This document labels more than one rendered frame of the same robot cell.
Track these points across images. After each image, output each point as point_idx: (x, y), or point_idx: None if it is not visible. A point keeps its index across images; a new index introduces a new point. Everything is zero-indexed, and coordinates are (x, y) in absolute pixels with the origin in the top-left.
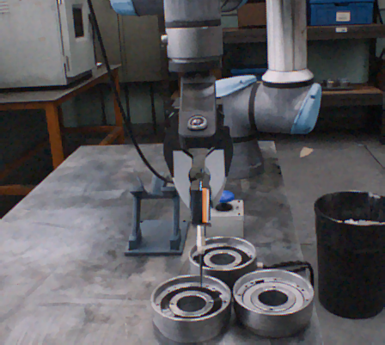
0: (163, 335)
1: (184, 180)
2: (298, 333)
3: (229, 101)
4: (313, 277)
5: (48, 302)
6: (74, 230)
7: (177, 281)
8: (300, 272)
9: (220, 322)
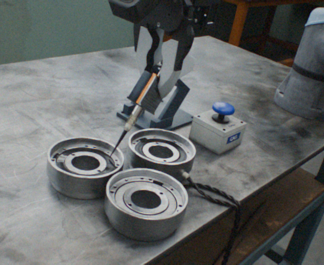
0: None
1: (142, 58)
2: (138, 242)
3: (319, 30)
4: (236, 220)
5: (24, 112)
6: (112, 82)
7: (99, 143)
8: (221, 205)
9: (83, 187)
